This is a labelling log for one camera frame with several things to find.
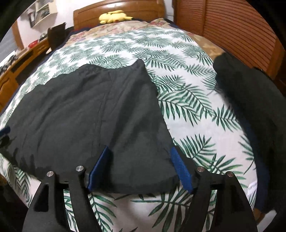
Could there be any black zip jacket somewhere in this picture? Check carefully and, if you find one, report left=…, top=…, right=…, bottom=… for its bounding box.
left=1, top=60, right=179, bottom=194

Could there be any wooden desk cabinet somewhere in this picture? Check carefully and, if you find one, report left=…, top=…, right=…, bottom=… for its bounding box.
left=1, top=38, right=50, bottom=111

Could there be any spare black gripper on desk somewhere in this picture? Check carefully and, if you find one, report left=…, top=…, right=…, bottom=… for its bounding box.
left=0, top=55, right=18, bottom=75

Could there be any red basket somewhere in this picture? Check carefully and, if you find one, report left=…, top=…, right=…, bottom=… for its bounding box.
left=28, top=40, right=38, bottom=48

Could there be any palm leaf print bedspread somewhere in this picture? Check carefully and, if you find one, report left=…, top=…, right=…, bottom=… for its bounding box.
left=1, top=27, right=257, bottom=231

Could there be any dark desk chair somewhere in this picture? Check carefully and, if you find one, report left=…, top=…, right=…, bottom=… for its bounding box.
left=47, top=22, right=66, bottom=51

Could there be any folded black garment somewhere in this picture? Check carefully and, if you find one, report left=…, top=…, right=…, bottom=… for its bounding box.
left=213, top=53, right=285, bottom=213

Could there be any floral quilt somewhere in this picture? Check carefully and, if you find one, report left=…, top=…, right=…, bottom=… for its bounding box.
left=67, top=17, right=179, bottom=43

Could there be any yellow plush toy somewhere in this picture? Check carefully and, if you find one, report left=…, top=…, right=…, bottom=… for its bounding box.
left=99, top=10, right=133, bottom=24

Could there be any brown patterned blanket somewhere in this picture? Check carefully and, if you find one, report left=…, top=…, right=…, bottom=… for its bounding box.
left=190, top=34, right=225, bottom=60

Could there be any wooden headboard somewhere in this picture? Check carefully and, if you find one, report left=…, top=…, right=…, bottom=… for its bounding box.
left=73, top=0, right=166, bottom=30

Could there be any wooden louvered wardrobe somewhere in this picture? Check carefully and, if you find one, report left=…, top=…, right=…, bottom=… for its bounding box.
left=172, top=0, right=285, bottom=79

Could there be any white wall shelf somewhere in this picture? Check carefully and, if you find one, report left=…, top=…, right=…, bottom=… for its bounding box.
left=25, top=0, right=58, bottom=28

